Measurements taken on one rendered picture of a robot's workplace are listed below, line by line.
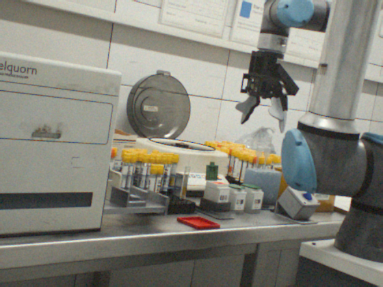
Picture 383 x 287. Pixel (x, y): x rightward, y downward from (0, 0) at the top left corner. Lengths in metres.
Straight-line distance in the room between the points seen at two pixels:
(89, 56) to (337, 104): 0.91
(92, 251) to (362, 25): 0.62
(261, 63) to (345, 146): 0.50
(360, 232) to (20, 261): 0.62
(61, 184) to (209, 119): 1.18
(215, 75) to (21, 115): 1.25
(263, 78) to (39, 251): 0.76
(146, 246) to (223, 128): 1.13
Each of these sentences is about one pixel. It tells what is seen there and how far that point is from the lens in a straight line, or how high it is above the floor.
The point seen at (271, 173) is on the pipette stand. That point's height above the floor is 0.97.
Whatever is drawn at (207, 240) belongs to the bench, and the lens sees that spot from 1.29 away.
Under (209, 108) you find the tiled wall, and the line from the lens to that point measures 2.17.
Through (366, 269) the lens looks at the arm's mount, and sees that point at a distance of 1.16.
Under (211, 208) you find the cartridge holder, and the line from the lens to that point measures 1.42.
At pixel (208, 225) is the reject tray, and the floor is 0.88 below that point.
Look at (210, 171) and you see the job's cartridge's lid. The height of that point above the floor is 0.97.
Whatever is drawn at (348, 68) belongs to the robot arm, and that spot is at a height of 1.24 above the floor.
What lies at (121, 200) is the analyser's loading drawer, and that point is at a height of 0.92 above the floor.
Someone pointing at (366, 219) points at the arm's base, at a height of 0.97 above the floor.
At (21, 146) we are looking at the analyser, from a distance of 1.02.
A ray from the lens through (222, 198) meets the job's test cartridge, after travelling 1.43.
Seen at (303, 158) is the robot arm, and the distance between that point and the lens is 1.11.
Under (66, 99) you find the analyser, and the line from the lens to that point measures 1.05.
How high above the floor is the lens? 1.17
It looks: 6 degrees down
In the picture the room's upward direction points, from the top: 9 degrees clockwise
